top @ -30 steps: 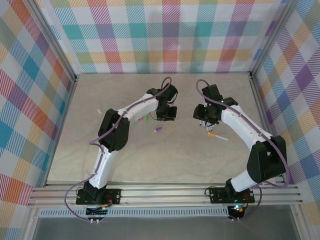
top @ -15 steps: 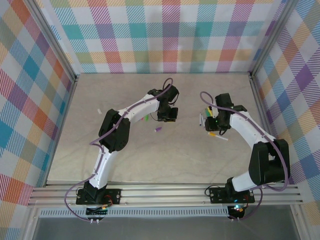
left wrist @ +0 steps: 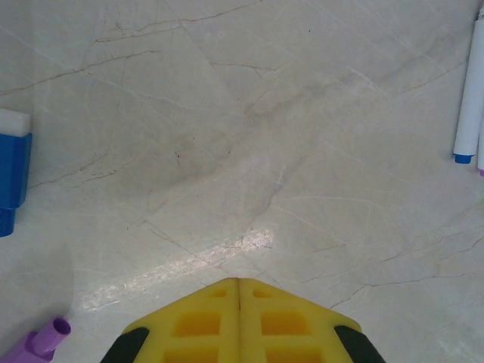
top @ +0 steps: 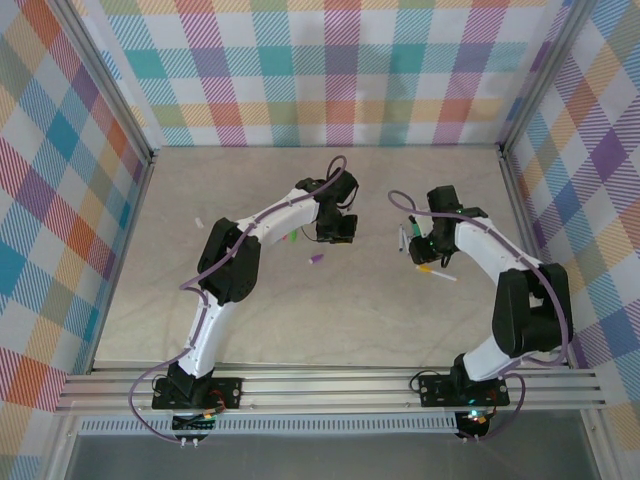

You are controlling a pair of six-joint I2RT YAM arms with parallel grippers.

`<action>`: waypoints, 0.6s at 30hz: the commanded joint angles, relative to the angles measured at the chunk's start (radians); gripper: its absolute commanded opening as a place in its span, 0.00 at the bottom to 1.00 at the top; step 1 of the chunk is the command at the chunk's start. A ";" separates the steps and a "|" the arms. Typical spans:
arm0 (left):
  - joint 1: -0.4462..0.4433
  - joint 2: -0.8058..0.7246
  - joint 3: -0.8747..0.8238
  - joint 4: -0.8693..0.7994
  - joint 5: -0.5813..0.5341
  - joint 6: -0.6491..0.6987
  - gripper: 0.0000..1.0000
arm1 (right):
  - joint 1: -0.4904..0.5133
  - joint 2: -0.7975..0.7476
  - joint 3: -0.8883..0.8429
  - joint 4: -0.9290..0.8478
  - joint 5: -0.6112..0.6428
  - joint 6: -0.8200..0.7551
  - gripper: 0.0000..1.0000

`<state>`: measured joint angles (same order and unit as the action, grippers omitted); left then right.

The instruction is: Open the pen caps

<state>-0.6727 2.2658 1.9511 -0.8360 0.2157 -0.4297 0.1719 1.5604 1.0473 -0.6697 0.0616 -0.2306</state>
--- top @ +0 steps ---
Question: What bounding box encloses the aluminium side rail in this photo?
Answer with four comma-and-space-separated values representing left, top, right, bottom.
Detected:
497, 143, 575, 370
87, 149, 162, 375

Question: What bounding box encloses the perforated metal cable duct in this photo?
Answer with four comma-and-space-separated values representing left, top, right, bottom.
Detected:
77, 417, 460, 437

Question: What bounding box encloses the aluminium corner post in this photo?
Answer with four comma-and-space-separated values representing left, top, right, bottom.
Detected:
58, 0, 160, 169
499, 0, 590, 157

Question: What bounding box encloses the aluminium front rail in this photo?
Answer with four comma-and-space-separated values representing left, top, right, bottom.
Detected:
53, 366, 608, 416

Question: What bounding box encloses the black connector box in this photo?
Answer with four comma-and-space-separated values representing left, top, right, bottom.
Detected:
171, 409, 220, 434
454, 408, 494, 441

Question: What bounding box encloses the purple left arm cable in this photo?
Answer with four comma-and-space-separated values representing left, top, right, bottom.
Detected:
128, 155, 351, 446

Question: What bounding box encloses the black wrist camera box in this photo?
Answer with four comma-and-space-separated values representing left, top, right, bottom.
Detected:
324, 169, 362, 211
425, 185, 464, 219

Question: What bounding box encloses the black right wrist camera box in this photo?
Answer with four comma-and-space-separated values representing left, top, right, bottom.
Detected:
425, 185, 464, 219

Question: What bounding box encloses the grey metal panel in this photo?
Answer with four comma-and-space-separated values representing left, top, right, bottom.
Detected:
47, 433, 619, 480

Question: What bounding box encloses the yellow and white marker pen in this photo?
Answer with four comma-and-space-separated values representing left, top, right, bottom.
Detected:
415, 265, 459, 283

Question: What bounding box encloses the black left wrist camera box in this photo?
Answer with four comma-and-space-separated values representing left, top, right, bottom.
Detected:
324, 169, 362, 211

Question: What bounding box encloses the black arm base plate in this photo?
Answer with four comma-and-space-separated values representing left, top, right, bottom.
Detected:
417, 373, 511, 409
151, 376, 245, 412

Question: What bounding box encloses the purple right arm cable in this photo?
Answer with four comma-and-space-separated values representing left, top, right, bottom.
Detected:
387, 188, 576, 444

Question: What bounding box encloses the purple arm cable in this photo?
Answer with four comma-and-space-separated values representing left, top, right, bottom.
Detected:
128, 155, 351, 446
387, 188, 576, 444

